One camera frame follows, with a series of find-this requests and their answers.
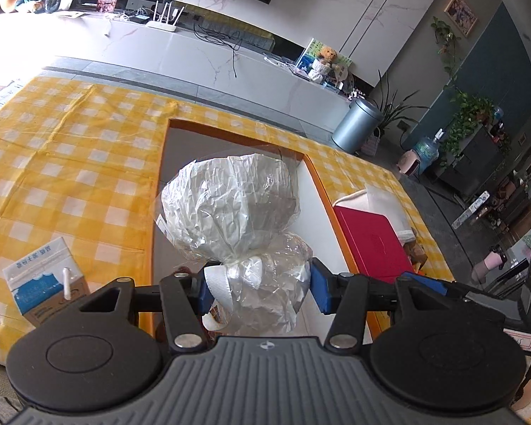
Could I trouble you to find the grey metal trash can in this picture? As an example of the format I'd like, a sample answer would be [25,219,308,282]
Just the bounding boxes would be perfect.
[332,97,385,153]

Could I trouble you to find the blue water bottle dispenser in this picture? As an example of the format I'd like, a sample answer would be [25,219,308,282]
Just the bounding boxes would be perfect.
[413,128,445,173]

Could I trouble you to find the pink slipper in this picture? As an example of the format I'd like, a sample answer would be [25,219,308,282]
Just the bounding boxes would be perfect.
[471,248,509,282]

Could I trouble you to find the small brown toy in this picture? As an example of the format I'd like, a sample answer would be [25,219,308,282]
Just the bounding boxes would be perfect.
[400,239,428,273]

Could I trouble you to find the pink stool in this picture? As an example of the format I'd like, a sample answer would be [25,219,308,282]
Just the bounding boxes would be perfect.
[396,151,423,178]

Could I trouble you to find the clear plastic bag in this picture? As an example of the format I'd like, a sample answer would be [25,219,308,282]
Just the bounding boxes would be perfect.
[157,153,315,337]

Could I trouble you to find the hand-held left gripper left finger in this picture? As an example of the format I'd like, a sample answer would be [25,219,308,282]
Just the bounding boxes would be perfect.
[73,270,213,351]

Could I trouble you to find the white router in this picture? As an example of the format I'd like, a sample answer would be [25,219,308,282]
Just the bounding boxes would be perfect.
[147,1,187,33]

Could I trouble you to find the yellow checked cloth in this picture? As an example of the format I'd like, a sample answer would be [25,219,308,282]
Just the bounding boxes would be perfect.
[0,75,456,364]

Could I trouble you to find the hanging ivy plant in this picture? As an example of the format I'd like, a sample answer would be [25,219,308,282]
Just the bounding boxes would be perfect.
[430,15,509,164]

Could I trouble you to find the red flat box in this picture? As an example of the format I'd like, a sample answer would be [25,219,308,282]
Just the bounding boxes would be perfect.
[334,206,417,275]

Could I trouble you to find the printed paper sheets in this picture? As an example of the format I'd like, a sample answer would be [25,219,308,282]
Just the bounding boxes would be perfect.
[0,77,25,120]

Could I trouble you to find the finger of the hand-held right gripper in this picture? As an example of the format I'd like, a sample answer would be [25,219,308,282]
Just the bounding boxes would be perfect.
[398,273,521,319]

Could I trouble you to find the potted long-leaf plant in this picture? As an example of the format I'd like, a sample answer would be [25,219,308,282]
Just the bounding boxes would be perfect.
[360,71,430,157]

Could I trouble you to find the brown teddy bear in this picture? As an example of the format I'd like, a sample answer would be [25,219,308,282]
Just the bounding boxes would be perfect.
[309,46,341,84]

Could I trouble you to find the white marble TV cabinet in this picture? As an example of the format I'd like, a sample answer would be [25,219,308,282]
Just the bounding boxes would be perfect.
[0,9,352,138]

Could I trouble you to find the framed wall picture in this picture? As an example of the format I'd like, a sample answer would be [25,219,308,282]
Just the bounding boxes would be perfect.
[444,0,478,37]

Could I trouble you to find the dark sideboard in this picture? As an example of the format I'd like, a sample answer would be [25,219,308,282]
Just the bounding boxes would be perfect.
[438,124,514,200]

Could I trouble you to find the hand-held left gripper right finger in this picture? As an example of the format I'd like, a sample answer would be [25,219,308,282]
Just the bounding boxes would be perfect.
[310,257,502,351]

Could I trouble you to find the blue milk carton with straw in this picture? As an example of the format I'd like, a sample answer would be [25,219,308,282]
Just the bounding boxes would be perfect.
[2,237,89,328]

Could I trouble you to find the black cable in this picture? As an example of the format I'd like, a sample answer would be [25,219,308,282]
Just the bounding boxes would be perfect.
[194,21,244,78]

